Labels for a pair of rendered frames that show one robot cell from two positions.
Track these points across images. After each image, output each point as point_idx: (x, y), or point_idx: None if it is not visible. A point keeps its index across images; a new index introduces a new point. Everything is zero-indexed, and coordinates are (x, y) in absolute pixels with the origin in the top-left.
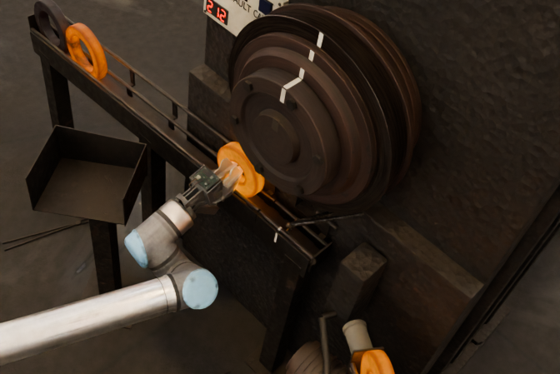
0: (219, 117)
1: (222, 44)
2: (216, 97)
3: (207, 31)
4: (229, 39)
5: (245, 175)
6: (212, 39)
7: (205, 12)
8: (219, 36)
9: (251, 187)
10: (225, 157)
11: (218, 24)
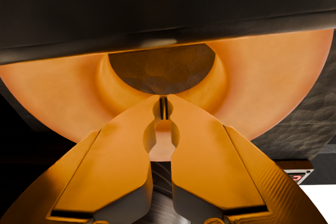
0: (329, 73)
1: (295, 138)
2: (318, 116)
3: (326, 140)
4: (274, 148)
5: (105, 118)
6: (318, 135)
7: (309, 170)
8: (297, 144)
9: (41, 92)
10: (242, 113)
11: (294, 154)
